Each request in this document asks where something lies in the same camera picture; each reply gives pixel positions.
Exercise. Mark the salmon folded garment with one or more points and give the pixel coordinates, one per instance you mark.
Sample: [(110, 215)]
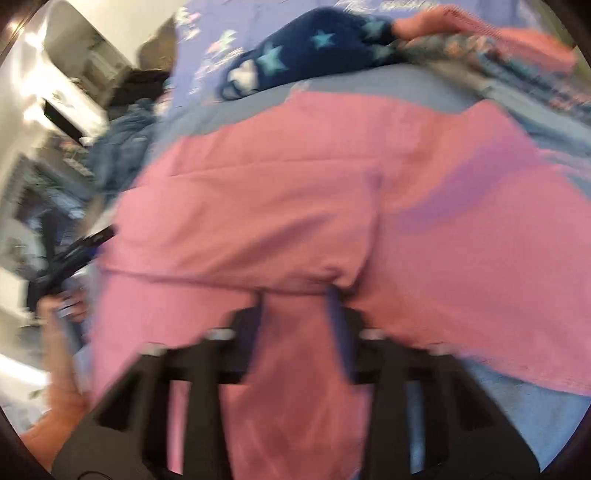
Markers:
[(485, 32)]

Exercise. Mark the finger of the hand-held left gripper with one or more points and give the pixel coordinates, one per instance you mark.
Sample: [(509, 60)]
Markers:
[(90, 242)]

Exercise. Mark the person's left forearm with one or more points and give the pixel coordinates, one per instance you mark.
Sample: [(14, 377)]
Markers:
[(64, 397)]

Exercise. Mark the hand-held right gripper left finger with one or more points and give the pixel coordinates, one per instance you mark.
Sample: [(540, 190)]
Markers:
[(249, 323)]

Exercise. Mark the pink garment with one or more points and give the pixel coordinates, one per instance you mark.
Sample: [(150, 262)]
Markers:
[(286, 194)]

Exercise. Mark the blue jacket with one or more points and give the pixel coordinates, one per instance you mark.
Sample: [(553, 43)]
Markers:
[(124, 143)]

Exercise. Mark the white cabinet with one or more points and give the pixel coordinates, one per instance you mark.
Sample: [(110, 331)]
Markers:
[(69, 74)]

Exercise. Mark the floral folded garment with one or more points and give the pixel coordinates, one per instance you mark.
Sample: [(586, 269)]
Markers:
[(508, 64)]

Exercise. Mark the navy star fleece cloth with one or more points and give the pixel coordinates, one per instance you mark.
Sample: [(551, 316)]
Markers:
[(318, 41)]

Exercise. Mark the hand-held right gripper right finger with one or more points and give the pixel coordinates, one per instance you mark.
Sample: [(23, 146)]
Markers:
[(336, 323)]

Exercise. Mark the person's left hand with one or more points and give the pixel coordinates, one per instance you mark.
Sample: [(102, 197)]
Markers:
[(69, 307)]

